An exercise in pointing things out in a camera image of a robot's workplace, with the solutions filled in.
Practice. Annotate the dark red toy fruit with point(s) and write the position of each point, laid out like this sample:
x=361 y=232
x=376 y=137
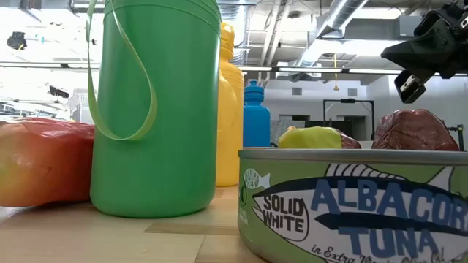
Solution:
x=350 y=142

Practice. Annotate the yellow plastic water bottle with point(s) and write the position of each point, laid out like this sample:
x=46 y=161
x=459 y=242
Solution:
x=230 y=109

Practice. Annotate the green label tuna can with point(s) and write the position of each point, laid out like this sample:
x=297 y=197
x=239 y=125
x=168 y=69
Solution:
x=347 y=204

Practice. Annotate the silver ventilation duct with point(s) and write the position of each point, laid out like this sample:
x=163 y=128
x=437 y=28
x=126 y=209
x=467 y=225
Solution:
x=237 y=12
x=343 y=12

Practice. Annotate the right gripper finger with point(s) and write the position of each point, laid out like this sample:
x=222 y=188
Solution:
x=411 y=87
x=424 y=53

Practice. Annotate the large red yellow toy mango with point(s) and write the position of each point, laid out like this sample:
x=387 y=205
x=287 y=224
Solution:
x=44 y=160

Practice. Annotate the blue plastic water bottle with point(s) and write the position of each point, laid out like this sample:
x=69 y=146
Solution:
x=256 y=117

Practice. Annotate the black background rig frame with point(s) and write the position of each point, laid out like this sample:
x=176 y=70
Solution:
x=347 y=101

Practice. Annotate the green plastic water bottle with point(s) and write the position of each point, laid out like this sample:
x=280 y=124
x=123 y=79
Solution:
x=157 y=128

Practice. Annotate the yellow green toy pear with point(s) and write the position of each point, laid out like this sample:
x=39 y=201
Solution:
x=311 y=138

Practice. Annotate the dark red toy pomegranate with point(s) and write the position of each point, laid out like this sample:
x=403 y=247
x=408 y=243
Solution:
x=413 y=129

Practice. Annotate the black ceiling device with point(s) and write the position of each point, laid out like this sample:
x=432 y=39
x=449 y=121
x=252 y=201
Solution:
x=58 y=92

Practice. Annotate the long ceiling light strip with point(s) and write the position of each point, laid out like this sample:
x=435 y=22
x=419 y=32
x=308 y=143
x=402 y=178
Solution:
x=311 y=69

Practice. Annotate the grey wall air vent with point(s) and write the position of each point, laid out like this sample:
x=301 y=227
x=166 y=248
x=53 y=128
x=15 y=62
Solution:
x=352 y=92
x=297 y=91

